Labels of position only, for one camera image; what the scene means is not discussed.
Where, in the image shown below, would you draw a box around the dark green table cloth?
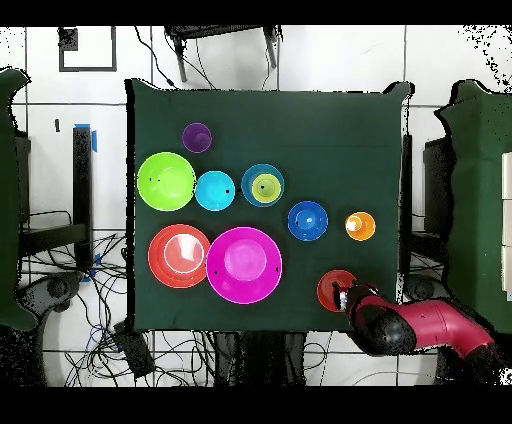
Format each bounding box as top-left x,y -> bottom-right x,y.
124,77 -> 415,335

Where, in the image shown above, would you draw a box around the small orange bowl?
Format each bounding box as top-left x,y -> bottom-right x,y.
316,268 -> 358,314

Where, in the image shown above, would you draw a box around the black floor cable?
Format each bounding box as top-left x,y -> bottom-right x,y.
133,25 -> 178,89

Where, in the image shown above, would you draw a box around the tangle of floor cables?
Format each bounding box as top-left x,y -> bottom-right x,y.
19,231 -> 217,387

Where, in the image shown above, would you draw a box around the green covered side table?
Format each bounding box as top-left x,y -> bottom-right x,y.
0,66 -> 39,332
433,78 -> 512,335

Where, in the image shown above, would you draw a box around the yellow plastic cup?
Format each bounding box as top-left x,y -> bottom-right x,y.
250,172 -> 282,204

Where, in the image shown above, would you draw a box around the black power strip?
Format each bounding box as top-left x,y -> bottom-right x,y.
113,321 -> 156,379

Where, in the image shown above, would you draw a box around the small dark blue bowl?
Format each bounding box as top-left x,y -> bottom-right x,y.
286,200 -> 330,242

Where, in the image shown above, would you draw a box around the orange plastic cup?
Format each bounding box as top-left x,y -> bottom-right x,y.
344,210 -> 377,242

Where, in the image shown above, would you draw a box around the medium blue bowl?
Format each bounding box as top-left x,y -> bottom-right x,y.
240,163 -> 286,208

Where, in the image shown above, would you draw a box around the large red-orange bowl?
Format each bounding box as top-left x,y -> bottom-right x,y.
147,223 -> 212,290

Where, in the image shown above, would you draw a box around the blue tape strip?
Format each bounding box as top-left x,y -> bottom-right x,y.
74,123 -> 98,153

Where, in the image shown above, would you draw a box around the black square floor frame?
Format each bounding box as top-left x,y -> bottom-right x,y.
58,26 -> 118,73

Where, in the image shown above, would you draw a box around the small cyan bowl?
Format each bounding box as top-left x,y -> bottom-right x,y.
194,170 -> 237,212

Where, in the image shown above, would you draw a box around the black metal stand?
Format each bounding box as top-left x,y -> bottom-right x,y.
17,124 -> 95,275

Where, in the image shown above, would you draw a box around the large pink bowl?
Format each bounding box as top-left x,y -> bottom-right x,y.
205,226 -> 284,305

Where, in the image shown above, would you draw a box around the purple plastic cup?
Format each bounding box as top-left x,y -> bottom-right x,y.
181,122 -> 214,154

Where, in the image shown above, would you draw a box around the large lime green bowl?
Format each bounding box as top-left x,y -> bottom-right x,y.
136,151 -> 198,212

